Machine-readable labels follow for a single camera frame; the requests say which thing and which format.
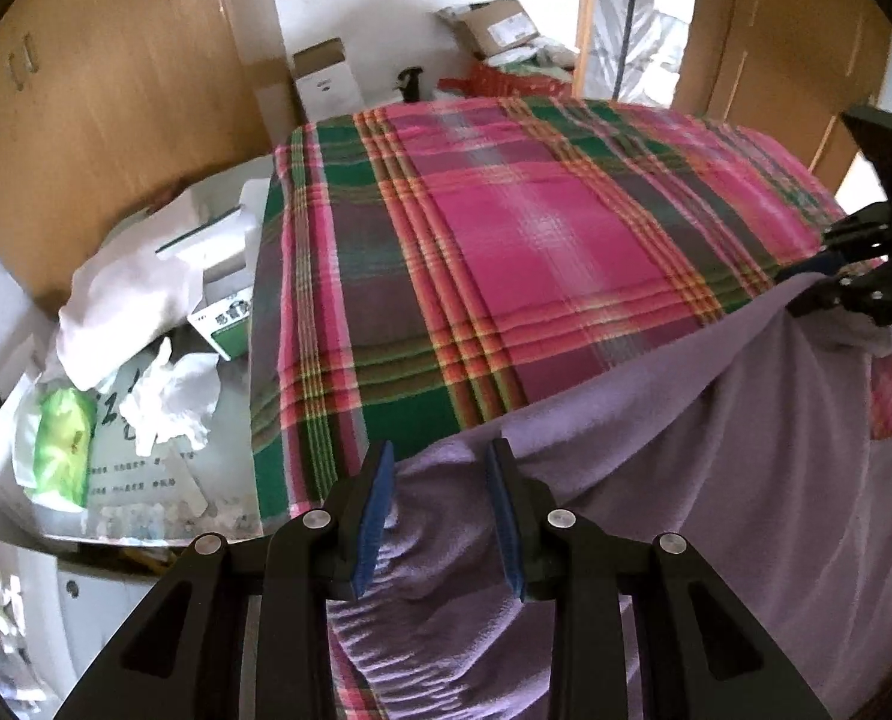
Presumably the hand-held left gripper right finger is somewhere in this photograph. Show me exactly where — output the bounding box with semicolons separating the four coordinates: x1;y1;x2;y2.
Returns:
488;437;829;720

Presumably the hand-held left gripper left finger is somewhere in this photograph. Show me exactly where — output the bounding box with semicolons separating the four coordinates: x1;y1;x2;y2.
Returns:
54;439;396;720

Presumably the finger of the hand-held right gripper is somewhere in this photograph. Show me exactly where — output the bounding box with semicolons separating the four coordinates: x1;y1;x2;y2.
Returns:
779;204;892;282
791;270;892;317

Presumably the purple fleece garment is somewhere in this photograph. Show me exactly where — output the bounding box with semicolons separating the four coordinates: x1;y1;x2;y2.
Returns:
326;270;892;720

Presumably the wooden door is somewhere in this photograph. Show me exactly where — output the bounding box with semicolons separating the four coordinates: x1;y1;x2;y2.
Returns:
671;0;892;188

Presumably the printed white plastic bag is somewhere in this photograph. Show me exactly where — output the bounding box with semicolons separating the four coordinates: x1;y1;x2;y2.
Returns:
0;367;259;541

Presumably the crumpled white paper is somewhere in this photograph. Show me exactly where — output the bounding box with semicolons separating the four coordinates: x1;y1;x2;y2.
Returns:
119;337;222;451

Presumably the small green white box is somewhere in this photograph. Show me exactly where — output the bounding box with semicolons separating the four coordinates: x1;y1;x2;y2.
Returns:
187;292;256;361

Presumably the clear plastic door curtain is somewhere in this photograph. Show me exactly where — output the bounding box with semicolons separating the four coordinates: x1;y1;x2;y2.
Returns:
588;0;709;106

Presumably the pink green plaid bed sheet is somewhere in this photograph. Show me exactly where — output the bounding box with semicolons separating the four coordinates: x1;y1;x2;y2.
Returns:
249;97;892;720

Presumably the white cabinet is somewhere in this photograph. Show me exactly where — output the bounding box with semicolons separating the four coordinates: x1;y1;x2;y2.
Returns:
0;532;169;698

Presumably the black curtain strip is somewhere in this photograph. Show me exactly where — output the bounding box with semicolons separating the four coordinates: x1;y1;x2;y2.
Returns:
614;0;645;98

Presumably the green tissue packet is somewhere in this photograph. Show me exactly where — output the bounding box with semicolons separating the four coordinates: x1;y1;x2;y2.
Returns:
33;386;98;507

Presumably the white cloth bundle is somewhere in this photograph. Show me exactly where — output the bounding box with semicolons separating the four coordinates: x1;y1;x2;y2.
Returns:
56;187;214;391

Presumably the white parcel bag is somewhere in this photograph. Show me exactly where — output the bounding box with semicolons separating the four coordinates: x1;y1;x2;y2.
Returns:
483;37;578;76

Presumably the red bag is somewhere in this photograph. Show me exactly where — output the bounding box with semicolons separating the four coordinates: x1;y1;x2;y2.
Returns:
438;64;574;100

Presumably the brown cardboard box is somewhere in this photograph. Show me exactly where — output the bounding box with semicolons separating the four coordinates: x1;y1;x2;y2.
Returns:
453;0;544;61

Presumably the white cardboard box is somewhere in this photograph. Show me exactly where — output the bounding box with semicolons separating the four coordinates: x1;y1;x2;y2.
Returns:
292;37;364;125

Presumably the wooden wardrobe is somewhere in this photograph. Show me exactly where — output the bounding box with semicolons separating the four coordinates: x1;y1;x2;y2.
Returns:
0;0;304;316

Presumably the wooden door frame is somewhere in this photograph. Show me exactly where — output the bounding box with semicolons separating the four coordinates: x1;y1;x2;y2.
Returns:
576;0;604;98

